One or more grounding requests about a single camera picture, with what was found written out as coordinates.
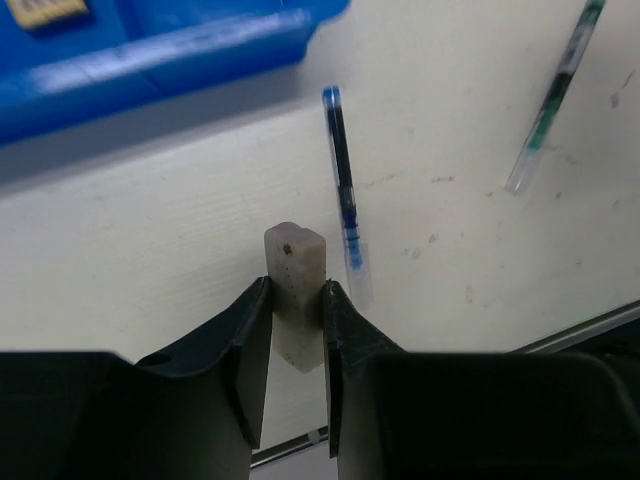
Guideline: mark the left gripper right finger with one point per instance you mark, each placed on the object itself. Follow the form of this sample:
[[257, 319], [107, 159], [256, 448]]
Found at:
[[395, 414]]

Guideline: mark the white eraser stick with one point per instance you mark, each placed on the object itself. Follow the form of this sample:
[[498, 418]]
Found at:
[[296, 265]]

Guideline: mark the small beige eraser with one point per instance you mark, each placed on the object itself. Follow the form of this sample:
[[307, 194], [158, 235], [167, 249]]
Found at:
[[34, 14]]

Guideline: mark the blue pen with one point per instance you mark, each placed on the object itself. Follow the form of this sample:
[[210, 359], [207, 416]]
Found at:
[[355, 250]]

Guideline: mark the aluminium table rail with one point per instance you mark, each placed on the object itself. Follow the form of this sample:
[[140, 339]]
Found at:
[[565, 339]]

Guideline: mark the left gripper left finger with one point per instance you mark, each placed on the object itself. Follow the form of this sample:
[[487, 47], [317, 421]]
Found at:
[[191, 410]]

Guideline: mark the blue divided plastic tray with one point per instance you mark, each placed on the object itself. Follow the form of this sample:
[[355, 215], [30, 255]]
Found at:
[[124, 54]]

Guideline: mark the green white pen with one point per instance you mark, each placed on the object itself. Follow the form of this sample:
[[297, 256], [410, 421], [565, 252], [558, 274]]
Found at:
[[532, 150]]

